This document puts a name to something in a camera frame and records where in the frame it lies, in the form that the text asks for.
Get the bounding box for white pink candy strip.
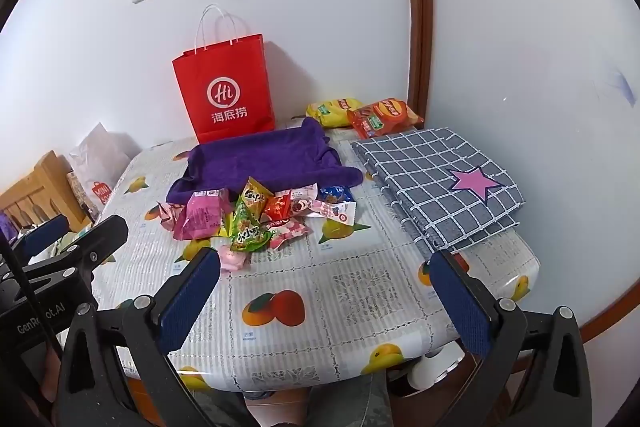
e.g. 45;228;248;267
275;184;321;204

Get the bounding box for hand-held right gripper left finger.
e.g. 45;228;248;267
55;247;223;427

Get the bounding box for white red gummy packet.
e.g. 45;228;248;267
267;219;313;250

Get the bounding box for blue snack packet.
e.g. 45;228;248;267
317;184;353;208

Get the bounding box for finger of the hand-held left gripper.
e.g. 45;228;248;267
10;213;70;258
20;214;130;288

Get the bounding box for white candy packet red dot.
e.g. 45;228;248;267
300;199;358;228

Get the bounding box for wooden baseboard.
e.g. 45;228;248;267
575;284;640;344

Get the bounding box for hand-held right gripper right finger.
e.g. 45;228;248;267
427;249;601;427

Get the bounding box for white plastic bag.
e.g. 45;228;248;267
67;122;143;218

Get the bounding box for white round object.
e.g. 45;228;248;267
409;341;467;391

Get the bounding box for wooden door frame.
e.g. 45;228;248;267
402;0;433;130

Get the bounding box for purple towel tray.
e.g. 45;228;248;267
166;117;364;208

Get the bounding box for yellow chip bag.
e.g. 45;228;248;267
306;97;368;128

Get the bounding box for small red snack packet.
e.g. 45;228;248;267
262;194;293;224

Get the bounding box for grey checked cloth pink star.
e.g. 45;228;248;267
350;127;527;258

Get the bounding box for person's grey trousers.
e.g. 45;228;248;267
305;374;393;427

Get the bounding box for fruit-printed tablecloth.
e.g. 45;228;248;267
92;117;542;393

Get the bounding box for green snack packet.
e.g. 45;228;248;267
229;199;278;253

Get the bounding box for pale pink packet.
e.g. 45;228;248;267
215;244;249;273

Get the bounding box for yellow snack packet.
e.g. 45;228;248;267
237;177;275;225

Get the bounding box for red paper bag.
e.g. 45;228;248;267
172;4;277;145

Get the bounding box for orange chip bag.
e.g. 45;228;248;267
346;98;425;140

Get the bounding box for wooden chair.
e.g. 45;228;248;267
0;150;93;233

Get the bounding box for pink white striped packet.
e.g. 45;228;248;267
157;202;183;228

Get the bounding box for large pink snack packet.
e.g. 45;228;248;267
172;188;236;242

